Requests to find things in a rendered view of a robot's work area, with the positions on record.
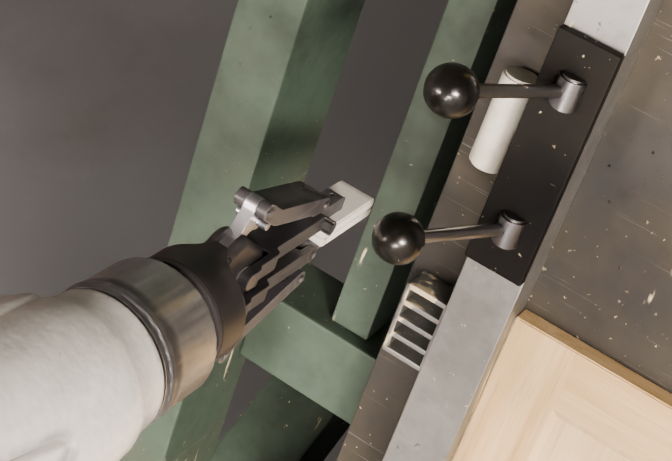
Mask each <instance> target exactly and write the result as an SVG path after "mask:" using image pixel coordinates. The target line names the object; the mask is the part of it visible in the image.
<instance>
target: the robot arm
mask: <svg viewBox="0 0 672 461"><path fill-rule="evenodd" d="M233 202H234V203H235V204H237V205H238V206H237V208H236V209H235V213H236V214H237V215H236V217H235V219H234V220H233V222H232V224H231V225H230V227H229V226H224V227H221V228H219V229H218V230H216V231H215V232H214V233H213V234H212V235H211V236H210V237H209V238H208V239H207V240H206V241H205V242H204V243H200V244H176V245H172V246H168V247H166V248H164V249H162V250H161V251H159V252H157V253H155V254H154V255H152V256H150V257H148V258H142V257H133V258H127V259H123V260H120V261H118V262H116V263H114V264H113V265H111V266H109V267H107V268H105V269H104V270H102V271H100V272H98V273H97V274H95V275H93V276H91V277H90V278H88V279H86V280H84V281H81V282H78V283H76V284H74V285H72V286H70V287H68V288H67V289H65V290H64V291H62V292H61V293H60V294H58V295H55V296H51V297H40V296H38V295H37V294H33V293H22V294H13V295H0V461H120V460H121V459H122V458H123V457H124V456H125V455H126V454H127V453H128V452H129V450H130V449H131V448H132V446H133V445H134V443H135V442H136V440H137V438H138V436H139V435H140V433H141V432H142V430H143V429H144V428H146V427H147V426H149V425H151V424H153V423H154V422H156V421H157V420H158V419H159V418H161V417H162V416H163V415H164V414H165V413H166V412H167V411H168V410H169V409H170V408H172V407H173V406H175V405H176V404H177V403H179V402H180V401H181V400H183V399H184V398H185V397H187V396H188V395H190V394H191V393H192V392H194V391H195V390H196V389H198V388H199V387H200V386H201V385H202V384H203V383H204V382H205V381H206V379H207V378H208V376H209V374H210V372H211V370H212V368H213V366H214V362H215V361H217V362H219V363H222V362H223V361H224V360H226V359H227V357H228V356H229V354H230V353H231V352H232V350H233V349H234V348H235V347H236V345H237V344H238V343H239V342H240V340H241V339H242V338H243V337H245V336H246V335H247V334H248V333H249V332H250V331H251V330H252V329H253V328H254V327H255V326H256V325H257V324H258V323H259V322H260V321H261V320H262V319H264V318H265V317H266V316H267V315H268V314H269V313H270V312H271V311H272V310H273V309H274V308H275V307H276V306H277V305H278V304H279V303H280V302H281V301H282V300H284V299H285V298H286V297H287V296H288V295H289V294H290V293H291V292H292V291H293V290H294V289H295V288H296V287H297V286H298V285H299V284H300V283H301V282H302V281H303V280H304V276H305V271H303V270H302V269H301V267H303V266H304V265H306V264H307V263H309V262H310V261H312V260H313V258H314V257H315V255H316V252H317V249H318V248H320V247H321V246H324V245H325V244H327V243H328V242H330V241H331V240H332V239H334V238H335V237H337V236H338V235H340V234H341V233H343V232H344V231H346V230H347V229H349V228H350V227H352V226H353V225H355V224H356V223H358V222H359V221H361V220H362V219H364V218H365V217H366V216H368V215H369V214H370V211H371V207H372V205H373V203H374V199H373V198H372V197H370V196H369V195H367V194H365V193H363V192H362V191H360V190H358V189H357V188H355V187H353V186H351V185H350V184H348V183H346V182H344V181H343V180H341V181H339V182H337V183H336V184H334V185H333V186H331V187H329V188H326V189H325V190H323V191H321V192H319V191H317V190H316V189H314V188H312V187H310V186H309V185H307V184H305V183H304V182H302V181H296V182H292V183H287V184H283V185H279V186H274V187H270V188H266V189H261V190H257V191H251V190H249V189H248V188H246V187H244V186H242V187H240V188H239V189H238V191H237V192H236V193H235V195H234V199H233ZM284 279H285V281H284V282H282V280H284Z"/></svg>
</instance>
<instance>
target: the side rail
mask: <svg viewBox="0 0 672 461"><path fill-rule="evenodd" d="M364 2H365V0H238V1H237V5H236V8H235V12H234V15H233V19H232V22H231V26H230V29H229V33H228V36H227V40H226V43H225V47H224V50H223V54H222V57H221V61H220V64H219V68H218V71H217V75H216V78H215V82H214V85H213V89H212V92H211V96H210V99H209V103H208V106H207V110H206V113H205V117H204V120H203V124H202V127H201V131H200V134H199V138H198V141H197V145H196V148H195V152H194V155H193V159H192V162H191V166H190V169H189V173H188V176H187V180H186V183H185V187H184V190H183V194H182V197H181V201H180V204H179V208H178V211H177V215H176V218H175V222H174V225H173V229H172V232H171V236H170V239H169V243H168V246H172V245H176V244H200V243H204V242H205V241H206V240H207V239H208V238H209V237H210V236H211V235H212V234H213V233H214V232H215V231H216V230H218V229H219V228H221V227H224V226H229V227H230V225H231V224H232V222H233V220H234V219H235V217H236V215H237V214H236V213H235V209H236V208H237V206H238V205H237V204H235V203H234V202H233V199H234V195H235V193H236V192H237V191H238V189H239V188H240V187H242V186H244V187H246V188H248V189H249V190H251V191H257V190H261V189H266V188H270V187H274V186H279V185H283V184H287V183H292V182H296V181H302V182H304V181H305V178H306V175H307V172H308V169H309V166H310V163H311V160H312V157H313V154H314V151H315V148H316V145H317V142H318V139H319V136H320V133H321V131H322V128H323V125H324V122H325V119H326V116H327V113H328V110H329V107H330V104H331V101H332V98H333V95H334V92H335V89H336V86H337V83H338V80H339V77H340V74H341V71H342V68H343V65H344V62H345V59H346V56H347V53H348V50H349V47H350V44H351V41H352V38H353V35H354V32H355V29H356V26H357V23H358V20H359V17H360V14H361V11H362V8H363V5H364ZM168 246H167V247H168ZM244 338H245V337H243V338H242V339H241V340H240V342H239V343H238V344H237V345H236V347H235V348H234V349H233V350H232V352H231V353H230V354H229V356H228V357H227V359H226V360H224V361H223V362H222V363H219V362H217V361H215V362H214V366H213V368H212V370H211V372H210V374H209V376H208V378H207V379H206V381H205V382H204V383H203V384H202V385H201V386H200V387H199V388H198V389H196V390H195V391H194V392H192V393H191V394H190V395H188V396H187V397H185V398H184V399H183V400H181V401H180V402H179V403H177V404H176V405H175V406H173V407H172V408H170V409H169V410H168V411H167V412H166V413H165V414H164V415H163V416H162V417H161V418H159V419H158V420H157V421H156V422H154V423H153V424H151V425H149V426H147V427H146V428H144V429H143V430H142V432H141V433H140V435H139V436H138V438H137V440H136V442H135V443H134V445H133V446H132V448H131V449H130V450H129V452H128V453H127V454H126V455H125V456H124V457H123V458H122V459H121V460H120V461H211V459H212V456H213V453H214V450H215V447H216V444H217V441H218V438H219V435H220V432H221V429H222V426H223V423H224V420H225V417H226V414H227V411H228V408H229V405H230V402H231V399H232V396H233V393H234V390H235V387H236V384H237V381H238V378H239V375H240V372H241V369H242V366H243V363H244V360H245V357H244V356H243V355H241V353H240V350H241V347H242V344H243V341H244Z"/></svg>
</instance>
